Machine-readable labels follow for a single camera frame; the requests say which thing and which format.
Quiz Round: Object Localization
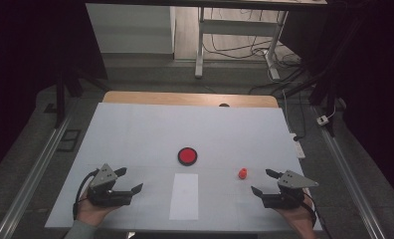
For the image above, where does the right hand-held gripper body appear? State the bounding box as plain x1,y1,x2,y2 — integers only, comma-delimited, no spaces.
261,169,320,210

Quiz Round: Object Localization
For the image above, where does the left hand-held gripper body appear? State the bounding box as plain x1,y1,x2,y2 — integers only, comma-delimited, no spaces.
86,162,134,209

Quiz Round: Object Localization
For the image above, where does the red round dish black rim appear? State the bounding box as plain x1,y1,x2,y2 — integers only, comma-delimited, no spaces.
176,146,199,167

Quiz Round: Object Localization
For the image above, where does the person's left hand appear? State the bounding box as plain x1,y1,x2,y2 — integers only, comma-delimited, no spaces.
76,195,120,229

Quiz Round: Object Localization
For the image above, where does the person's right hand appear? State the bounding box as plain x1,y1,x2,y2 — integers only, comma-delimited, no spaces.
274,194,317,239

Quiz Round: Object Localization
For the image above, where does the white paper card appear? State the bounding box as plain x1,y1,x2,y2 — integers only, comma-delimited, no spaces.
168,172,200,221

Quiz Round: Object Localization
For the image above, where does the black floor socket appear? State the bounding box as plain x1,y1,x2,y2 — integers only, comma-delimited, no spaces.
56,128,82,153

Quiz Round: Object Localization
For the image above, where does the black tripod stand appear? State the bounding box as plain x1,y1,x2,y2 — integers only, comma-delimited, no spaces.
53,65,112,129
284,59,346,137

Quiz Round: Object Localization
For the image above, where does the black curtain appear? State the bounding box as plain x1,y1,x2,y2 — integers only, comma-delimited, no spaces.
0,0,108,181
279,0,394,207

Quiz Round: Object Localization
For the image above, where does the white cabinet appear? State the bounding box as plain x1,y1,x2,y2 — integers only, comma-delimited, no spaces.
85,2,176,55

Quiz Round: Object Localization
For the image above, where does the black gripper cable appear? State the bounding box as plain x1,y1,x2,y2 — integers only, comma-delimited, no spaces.
302,190,333,239
72,168,100,221

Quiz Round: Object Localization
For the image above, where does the metal floor rail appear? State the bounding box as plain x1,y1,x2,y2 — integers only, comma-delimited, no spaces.
311,105,387,239
0,109,78,239

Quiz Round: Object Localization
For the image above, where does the black floor cable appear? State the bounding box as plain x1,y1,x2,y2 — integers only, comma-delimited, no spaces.
203,8,302,68

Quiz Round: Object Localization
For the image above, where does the white desk frame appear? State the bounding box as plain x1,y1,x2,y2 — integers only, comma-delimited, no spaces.
193,5,290,81

